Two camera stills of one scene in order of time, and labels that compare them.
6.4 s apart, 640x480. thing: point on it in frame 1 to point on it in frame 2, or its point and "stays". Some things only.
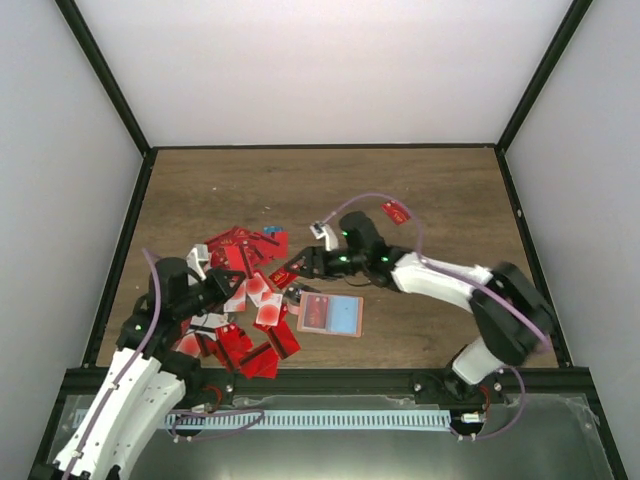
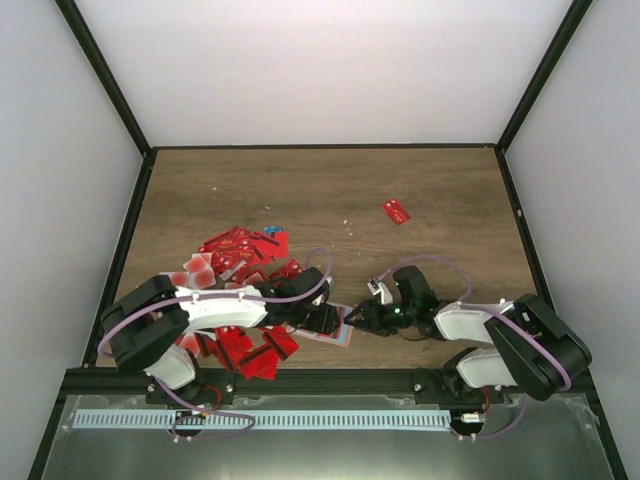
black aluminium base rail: [465, 385] stays
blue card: [273, 229] stays
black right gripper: [313, 254] to [365, 324]
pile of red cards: [254, 332] stays
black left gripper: [221, 278] to [325, 322]
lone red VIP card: [396, 211] stays
